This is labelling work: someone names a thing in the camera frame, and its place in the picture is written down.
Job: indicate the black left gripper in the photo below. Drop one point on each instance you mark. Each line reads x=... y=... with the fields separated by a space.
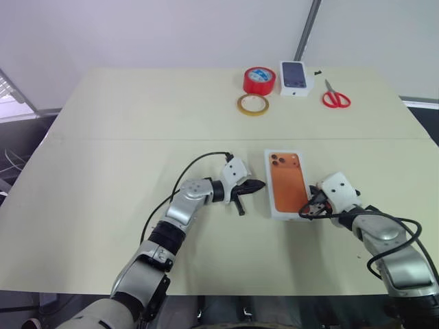
x=237 y=192

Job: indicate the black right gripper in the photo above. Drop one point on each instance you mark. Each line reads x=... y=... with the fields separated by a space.
x=319 y=207

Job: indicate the orange phone box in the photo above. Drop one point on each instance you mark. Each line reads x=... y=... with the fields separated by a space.
x=286 y=185

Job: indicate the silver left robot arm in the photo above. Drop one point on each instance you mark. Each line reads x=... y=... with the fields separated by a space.
x=187 y=202

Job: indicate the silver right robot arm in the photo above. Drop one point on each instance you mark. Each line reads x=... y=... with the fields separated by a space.
x=387 y=240

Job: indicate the white box with dark phone print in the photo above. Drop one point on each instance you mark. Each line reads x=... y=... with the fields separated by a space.
x=295 y=77

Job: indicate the yellow tape roll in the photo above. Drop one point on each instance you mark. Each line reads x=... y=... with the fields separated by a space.
x=243 y=110

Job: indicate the red tape roll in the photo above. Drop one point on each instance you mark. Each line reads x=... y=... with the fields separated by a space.
x=259 y=85

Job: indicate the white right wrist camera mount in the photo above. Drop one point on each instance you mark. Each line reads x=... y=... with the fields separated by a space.
x=339 y=192

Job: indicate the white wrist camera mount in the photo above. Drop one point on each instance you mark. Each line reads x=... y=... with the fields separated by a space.
x=234 y=171
x=339 y=192

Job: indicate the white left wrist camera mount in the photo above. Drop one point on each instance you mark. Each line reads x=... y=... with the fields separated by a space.
x=234 y=171

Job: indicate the grey metal post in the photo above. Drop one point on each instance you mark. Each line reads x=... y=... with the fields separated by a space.
x=308 y=27

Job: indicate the grey window frame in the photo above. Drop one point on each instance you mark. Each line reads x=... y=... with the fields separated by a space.
x=20 y=99

